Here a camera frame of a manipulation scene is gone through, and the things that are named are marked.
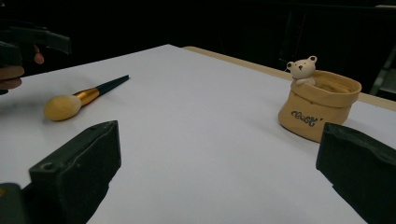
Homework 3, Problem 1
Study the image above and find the white table cover sheet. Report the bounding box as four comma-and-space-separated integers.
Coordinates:
0, 44, 396, 224

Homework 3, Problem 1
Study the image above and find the grey metal frame desk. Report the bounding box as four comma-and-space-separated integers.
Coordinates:
369, 46, 396, 98

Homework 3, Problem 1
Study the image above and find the tan bear pouch holder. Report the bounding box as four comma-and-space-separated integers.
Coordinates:
277, 55, 362, 144

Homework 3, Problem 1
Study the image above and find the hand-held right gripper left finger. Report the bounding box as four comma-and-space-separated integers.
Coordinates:
29, 120, 121, 224

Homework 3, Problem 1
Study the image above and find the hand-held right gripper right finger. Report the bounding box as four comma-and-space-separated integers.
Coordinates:
316, 121, 396, 224

